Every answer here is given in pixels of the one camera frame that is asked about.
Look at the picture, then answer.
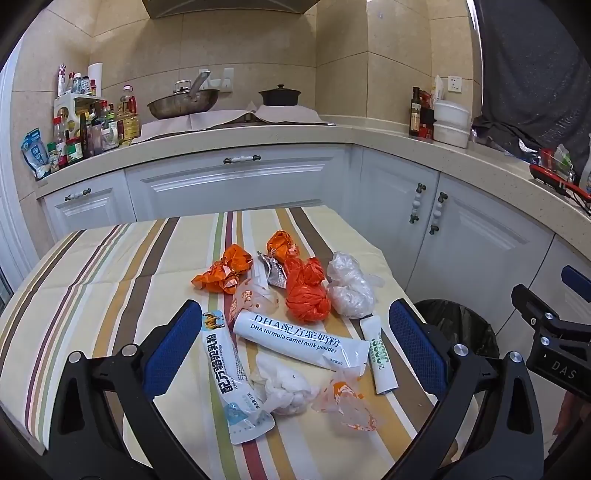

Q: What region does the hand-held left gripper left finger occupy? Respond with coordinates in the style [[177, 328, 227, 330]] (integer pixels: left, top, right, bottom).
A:
[[46, 299, 208, 480]]

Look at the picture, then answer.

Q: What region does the small white cabinet drawer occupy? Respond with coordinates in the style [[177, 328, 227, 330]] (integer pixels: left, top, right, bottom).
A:
[[39, 168, 137, 241]]

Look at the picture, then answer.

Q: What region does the beige stove cover cloth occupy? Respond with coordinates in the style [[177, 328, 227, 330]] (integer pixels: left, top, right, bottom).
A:
[[139, 104, 324, 141]]

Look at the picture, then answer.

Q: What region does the translucent orange dotted plastic bag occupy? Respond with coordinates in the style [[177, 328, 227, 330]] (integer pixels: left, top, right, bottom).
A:
[[231, 276, 281, 329]]

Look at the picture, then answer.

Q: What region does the silver foil wrapper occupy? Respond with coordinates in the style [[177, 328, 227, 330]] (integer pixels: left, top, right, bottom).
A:
[[256, 251, 289, 288]]

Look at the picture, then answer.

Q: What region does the wide white cabinet door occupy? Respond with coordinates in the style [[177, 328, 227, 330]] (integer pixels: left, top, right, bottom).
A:
[[411, 173, 555, 333]]

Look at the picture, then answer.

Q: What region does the cabinet door handle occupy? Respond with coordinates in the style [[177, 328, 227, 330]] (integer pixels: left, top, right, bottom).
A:
[[411, 183, 426, 224], [429, 192, 448, 235]]

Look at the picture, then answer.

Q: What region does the clear orange print wrapper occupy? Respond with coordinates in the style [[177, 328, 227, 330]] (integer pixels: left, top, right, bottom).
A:
[[311, 375, 378, 432]]

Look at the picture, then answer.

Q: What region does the dark glass oil bottle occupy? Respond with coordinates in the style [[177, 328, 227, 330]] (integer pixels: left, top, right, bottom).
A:
[[409, 87, 423, 137]]

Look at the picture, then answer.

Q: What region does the black pot with lid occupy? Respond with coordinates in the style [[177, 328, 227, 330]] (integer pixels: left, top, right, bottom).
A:
[[257, 84, 302, 108]]

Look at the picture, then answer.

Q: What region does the steel wok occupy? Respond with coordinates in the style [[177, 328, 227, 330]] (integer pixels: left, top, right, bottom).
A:
[[147, 70, 221, 121]]

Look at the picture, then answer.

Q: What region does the white lidded container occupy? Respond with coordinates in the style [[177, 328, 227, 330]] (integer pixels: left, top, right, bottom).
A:
[[433, 100, 471, 125], [433, 121, 472, 148]]

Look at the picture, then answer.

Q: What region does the long white powder packet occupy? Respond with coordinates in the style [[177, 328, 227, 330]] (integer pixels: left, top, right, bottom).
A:
[[232, 310, 370, 371]]

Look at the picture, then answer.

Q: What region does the blue white powder packet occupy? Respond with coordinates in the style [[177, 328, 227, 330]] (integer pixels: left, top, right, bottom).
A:
[[202, 310, 274, 446]]

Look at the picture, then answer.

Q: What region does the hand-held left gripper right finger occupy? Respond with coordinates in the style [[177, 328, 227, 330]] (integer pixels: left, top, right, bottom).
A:
[[383, 299, 561, 480]]

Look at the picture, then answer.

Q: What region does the striped tablecloth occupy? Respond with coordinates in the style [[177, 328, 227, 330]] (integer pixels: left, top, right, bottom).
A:
[[0, 205, 467, 480]]

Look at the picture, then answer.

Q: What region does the yellow cooking oil bottle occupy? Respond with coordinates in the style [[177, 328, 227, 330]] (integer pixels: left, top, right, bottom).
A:
[[115, 84, 141, 147]]

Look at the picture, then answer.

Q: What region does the cluster of condiment bottles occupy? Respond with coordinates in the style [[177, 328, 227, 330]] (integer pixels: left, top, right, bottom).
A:
[[46, 64, 122, 172]]

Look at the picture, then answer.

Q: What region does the narrow white cabinet door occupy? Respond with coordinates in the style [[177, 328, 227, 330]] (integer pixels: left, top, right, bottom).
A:
[[353, 145, 441, 296]]

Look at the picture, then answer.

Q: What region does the green white packet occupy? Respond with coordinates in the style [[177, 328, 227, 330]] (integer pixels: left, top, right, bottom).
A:
[[551, 144, 575, 181]]

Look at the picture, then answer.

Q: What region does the blue snack packet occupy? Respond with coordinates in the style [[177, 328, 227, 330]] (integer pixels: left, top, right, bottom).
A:
[[21, 129, 51, 180]]

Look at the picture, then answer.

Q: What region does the trash bin with black liner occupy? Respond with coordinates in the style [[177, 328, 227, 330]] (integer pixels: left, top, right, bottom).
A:
[[411, 299, 502, 402]]

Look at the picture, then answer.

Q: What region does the small orange wrapper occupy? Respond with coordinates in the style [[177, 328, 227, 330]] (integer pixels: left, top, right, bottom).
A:
[[267, 229, 300, 261]]

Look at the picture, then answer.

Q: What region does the small green white sachet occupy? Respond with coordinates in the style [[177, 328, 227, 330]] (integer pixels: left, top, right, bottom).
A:
[[360, 316, 399, 395]]

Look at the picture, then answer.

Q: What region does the orange knotted plastic bag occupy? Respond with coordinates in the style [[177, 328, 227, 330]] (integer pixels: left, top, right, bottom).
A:
[[284, 257, 332, 322]]

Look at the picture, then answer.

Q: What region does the red label sauce bottle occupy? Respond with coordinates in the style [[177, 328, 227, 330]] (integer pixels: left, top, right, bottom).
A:
[[419, 91, 437, 139]]

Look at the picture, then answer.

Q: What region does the person's right hand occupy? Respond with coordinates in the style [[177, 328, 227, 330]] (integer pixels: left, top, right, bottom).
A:
[[551, 394, 584, 437]]

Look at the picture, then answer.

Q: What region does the clear knotted plastic bag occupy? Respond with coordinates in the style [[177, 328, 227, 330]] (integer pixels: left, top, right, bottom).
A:
[[326, 250, 385, 319]]

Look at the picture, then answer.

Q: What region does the wide white cabinet drawer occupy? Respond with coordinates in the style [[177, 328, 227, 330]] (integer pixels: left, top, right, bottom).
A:
[[124, 143, 352, 222]]

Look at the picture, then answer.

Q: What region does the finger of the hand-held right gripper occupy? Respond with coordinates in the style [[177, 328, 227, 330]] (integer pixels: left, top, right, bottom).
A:
[[510, 284, 562, 332], [560, 264, 591, 303]]

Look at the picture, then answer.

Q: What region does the dark grey hanging cloth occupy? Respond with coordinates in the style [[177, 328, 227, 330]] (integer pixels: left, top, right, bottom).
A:
[[471, 0, 591, 160]]

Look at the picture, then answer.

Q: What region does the white spice rack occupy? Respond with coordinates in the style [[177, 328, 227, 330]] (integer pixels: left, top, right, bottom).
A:
[[53, 95, 107, 134]]

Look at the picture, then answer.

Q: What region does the large orange wrapper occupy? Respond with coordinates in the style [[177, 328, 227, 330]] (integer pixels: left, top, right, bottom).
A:
[[191, 244, 254, 295]]

